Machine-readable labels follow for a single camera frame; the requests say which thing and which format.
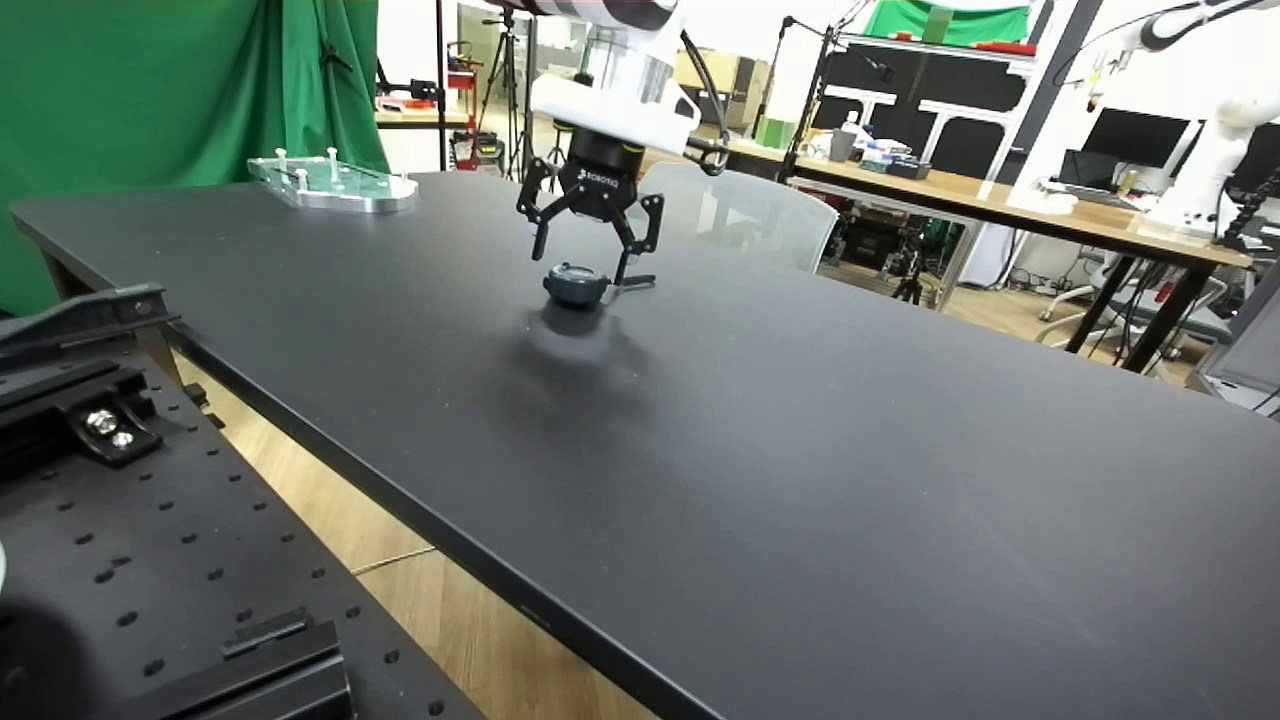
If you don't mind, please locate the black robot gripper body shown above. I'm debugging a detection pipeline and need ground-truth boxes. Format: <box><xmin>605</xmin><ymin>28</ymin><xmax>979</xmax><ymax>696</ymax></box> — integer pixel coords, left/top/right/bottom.
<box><xmin>561</xmin><ymin>126</ymin><xmax>643</xmax><ymax>221</ymax></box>

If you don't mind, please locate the black toy pan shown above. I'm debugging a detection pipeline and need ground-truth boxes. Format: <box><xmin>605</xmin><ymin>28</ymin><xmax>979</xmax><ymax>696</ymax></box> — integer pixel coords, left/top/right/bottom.
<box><xmin>542</xmin><ymin>265</ymin><xmax>650</xmax><ymax>313</ymax></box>

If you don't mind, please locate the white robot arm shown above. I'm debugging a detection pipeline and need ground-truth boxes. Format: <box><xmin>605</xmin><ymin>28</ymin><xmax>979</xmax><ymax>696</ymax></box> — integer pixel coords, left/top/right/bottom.
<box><xmin>517</xmin><ymin>0</ymin><xmax>714</xmax><ymax>284</ymax></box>

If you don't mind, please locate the clear acrylic plate with bolts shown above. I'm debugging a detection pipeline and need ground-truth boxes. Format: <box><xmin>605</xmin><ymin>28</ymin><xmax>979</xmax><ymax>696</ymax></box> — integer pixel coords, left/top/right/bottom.
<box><xmin>248</xmin><ymin>149</ymin><xmax>415</xmax><ymax>214</ymax></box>

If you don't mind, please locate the wooden desk with black legs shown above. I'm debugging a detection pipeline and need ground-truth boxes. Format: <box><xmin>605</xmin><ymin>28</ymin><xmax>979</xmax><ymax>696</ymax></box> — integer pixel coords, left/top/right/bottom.
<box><xmin>728</xmin><ymin>135</ymin><xmax>1246</xmax><ymax>370</ymax></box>

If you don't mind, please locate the green backdrop curtain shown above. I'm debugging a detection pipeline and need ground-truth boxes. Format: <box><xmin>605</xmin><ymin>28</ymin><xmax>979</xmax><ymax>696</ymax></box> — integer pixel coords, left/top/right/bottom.
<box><xmin>0</xmin><ymin>0</ymin><xmax>386</xmax><ymax>314</ymax></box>

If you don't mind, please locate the black computer monitor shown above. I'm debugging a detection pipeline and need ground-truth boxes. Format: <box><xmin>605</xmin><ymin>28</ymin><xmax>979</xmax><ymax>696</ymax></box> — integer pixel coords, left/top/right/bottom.
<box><xmin>1061</xmin><ymin>106</ymin><xmax>1188</xmax><ymax>186</ymax></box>

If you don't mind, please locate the black perforated breadboard platform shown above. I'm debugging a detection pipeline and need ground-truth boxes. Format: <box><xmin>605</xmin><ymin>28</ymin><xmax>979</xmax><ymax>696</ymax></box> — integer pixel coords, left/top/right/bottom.
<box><xmin>0</xmin><ymin>284</ymin><xmax>478</xmax><ymax>720</ymax></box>

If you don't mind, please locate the black camera tripod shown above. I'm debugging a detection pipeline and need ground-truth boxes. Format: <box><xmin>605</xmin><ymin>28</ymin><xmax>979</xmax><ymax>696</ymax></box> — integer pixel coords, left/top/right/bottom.
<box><xmin>478</xmin><ymin>0</ymin><xmax>537</xmax><ymax>174</ymax></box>

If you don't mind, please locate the black mounting bracket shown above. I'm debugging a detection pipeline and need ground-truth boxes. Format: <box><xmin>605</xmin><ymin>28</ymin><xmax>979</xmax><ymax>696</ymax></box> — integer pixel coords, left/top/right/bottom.
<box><xmin>69</xmin><ymin>398</ymin><xmax>161</xmax><ymax>467</ymax></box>

